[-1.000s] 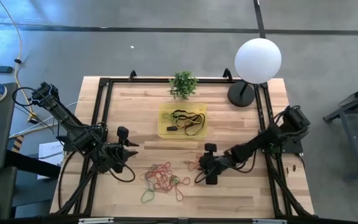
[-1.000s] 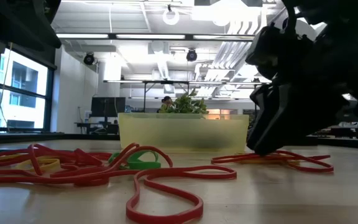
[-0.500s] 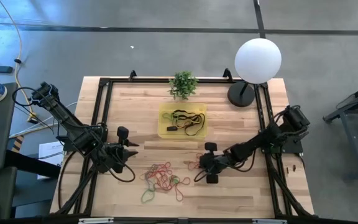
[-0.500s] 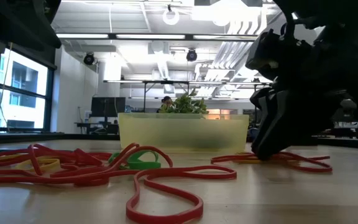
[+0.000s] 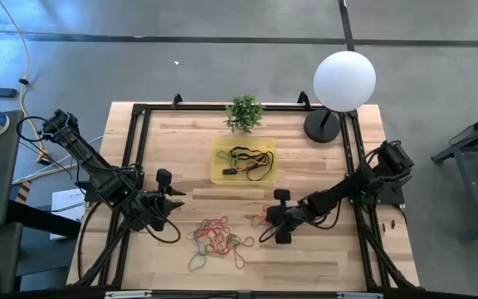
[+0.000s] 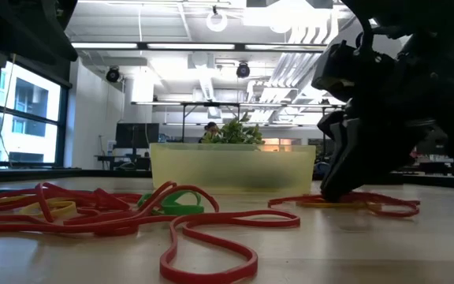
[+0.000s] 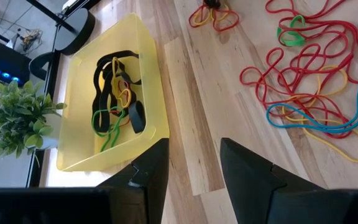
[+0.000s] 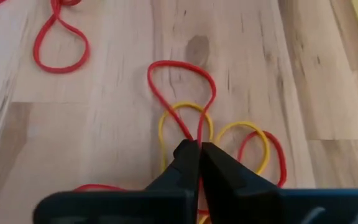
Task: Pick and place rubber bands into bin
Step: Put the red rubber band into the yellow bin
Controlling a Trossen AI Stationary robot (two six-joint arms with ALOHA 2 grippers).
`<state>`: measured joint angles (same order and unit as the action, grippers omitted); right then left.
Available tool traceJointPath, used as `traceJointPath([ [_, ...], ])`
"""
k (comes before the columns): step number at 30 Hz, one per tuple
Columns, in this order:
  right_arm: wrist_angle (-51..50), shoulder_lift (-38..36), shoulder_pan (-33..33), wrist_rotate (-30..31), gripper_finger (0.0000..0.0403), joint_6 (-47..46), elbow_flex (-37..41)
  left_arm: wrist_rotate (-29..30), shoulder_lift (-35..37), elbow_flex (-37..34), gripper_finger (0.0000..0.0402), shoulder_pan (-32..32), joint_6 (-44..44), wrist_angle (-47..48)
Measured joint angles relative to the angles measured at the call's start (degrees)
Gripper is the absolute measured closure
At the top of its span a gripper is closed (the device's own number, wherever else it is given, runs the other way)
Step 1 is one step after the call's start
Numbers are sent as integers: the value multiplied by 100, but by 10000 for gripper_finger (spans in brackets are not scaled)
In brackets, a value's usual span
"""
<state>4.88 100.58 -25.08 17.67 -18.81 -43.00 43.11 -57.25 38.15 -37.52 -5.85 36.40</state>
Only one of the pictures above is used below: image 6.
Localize yellow translucent plastic bin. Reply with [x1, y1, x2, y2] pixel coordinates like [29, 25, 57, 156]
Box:
[149, 142, 318, 195]

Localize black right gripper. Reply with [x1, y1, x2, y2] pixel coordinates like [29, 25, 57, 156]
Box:
[311, 39, 454, 202]

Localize small green rubber band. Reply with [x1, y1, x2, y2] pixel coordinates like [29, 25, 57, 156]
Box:
[137, 189, 205, 216]

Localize white ring ceiling lamp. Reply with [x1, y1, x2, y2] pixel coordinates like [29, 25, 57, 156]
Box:
[206, 9, 229, 33]

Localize black aluminium table frame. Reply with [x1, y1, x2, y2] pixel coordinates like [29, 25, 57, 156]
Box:
[0, 167, 454, 186]

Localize black framed window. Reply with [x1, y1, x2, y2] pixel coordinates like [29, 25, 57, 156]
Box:
[0, 58, 71, 169]

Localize yellow rubber band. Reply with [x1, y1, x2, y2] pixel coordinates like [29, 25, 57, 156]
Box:
[19, 200, 77, 219]

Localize red rubber band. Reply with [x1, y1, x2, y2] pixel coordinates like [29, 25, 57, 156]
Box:
[158, 208, 302, 284]
[267, 190, 422, 219]
[0, 181, 141, 237]
[92, 180, 221, 237]
[33, 181, 133, 222]

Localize small green artificial plant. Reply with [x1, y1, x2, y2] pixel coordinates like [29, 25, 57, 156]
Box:
[199, 112, 266, 146]

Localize dark office desk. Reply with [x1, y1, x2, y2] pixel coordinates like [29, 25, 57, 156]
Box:
[95, 154, 151, 171]

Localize ceiling light strip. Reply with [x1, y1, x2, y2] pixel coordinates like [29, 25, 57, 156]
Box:
[147, 43, 236, 51]
[244, 43, 326, 52]
[71, 42, 139, 50]

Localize black workstation frame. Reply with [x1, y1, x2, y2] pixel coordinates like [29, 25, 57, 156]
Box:
[132, 100, 346, 144]

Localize person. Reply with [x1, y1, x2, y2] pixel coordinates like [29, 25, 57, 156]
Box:
[198, 121, 223, 144]

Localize black computer monitor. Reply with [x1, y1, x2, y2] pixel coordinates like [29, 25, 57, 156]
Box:
[115, 122, 160, 150]

